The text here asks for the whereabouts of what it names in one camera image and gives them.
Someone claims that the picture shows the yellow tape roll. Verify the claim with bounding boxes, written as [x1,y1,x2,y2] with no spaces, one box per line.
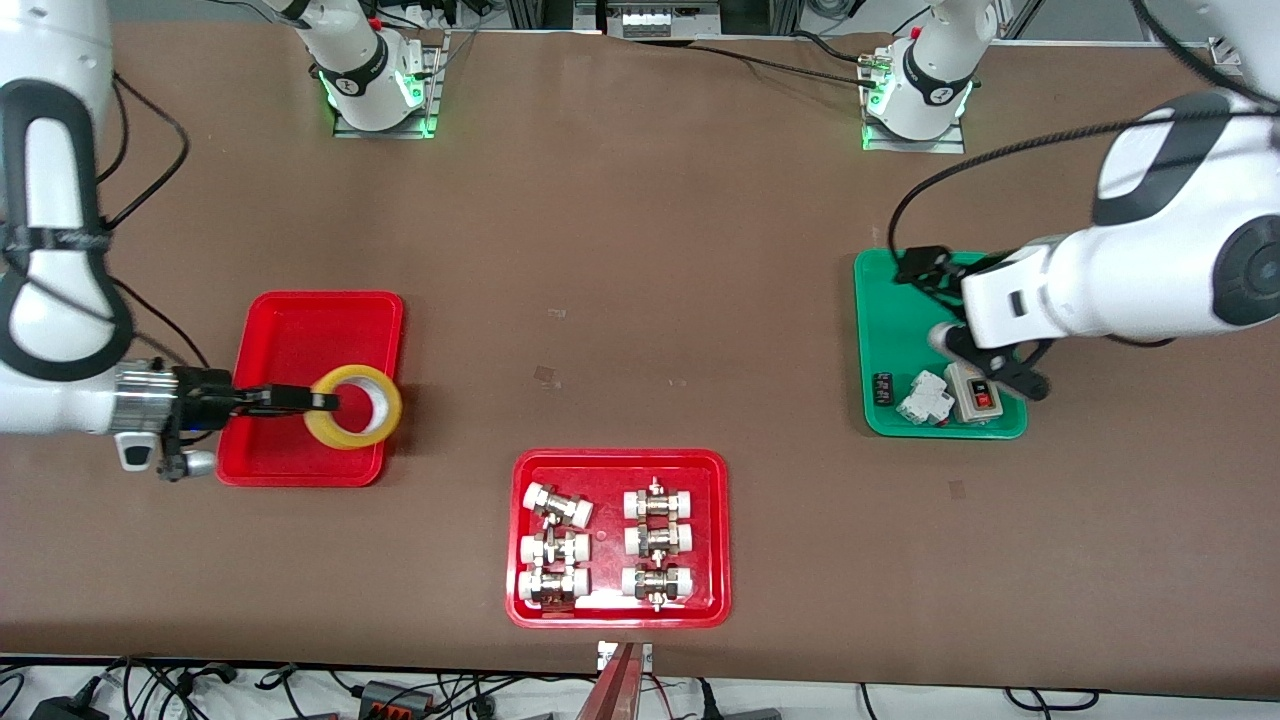
[304,365,403,451]

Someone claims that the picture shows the empty red plastic tray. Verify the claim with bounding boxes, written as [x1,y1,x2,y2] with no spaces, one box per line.
[214,290,405,488]

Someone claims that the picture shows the green plastic tray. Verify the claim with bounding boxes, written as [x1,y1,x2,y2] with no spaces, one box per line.
[853,248,1029,440]

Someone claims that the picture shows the red tray holding valves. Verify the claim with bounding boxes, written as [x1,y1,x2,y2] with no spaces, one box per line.
[505,448,732,630]

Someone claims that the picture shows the white circuit breaker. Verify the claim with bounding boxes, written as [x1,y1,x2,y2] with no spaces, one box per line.
[896,370,951,428]

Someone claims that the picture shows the brass valve with white ends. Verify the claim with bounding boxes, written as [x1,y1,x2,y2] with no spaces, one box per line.
[523,482,594,529]
[624,520,694,557]
[621,563,694,611]
[518,566,591,609]
[520,530,591,569]
[623,478,696,521]

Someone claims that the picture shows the black orange power box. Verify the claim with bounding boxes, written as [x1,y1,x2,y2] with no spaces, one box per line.
[358,680,437,717]

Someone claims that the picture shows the black power adapter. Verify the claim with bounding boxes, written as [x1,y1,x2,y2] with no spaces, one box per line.
[30,695,109,720]

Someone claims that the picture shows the red metal bar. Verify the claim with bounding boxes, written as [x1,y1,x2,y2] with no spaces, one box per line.
[575,640,643,720]

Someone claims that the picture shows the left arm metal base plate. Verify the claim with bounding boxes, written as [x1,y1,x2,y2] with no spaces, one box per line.
[863,118,967,154]

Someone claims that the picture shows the grey push button switch box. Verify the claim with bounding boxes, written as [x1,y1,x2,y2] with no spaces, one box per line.
[946,362,1005,426]

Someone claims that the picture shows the short black table cable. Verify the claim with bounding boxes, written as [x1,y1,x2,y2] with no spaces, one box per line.
[795,30,886,66]

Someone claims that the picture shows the long black table cable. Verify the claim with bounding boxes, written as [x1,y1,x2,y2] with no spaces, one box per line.
[690,42,881,89]

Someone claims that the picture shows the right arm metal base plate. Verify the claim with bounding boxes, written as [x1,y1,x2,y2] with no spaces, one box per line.
[333,30,443,139]

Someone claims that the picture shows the small silver metal bracket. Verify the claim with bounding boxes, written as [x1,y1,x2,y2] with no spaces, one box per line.
[597,640,654,673]

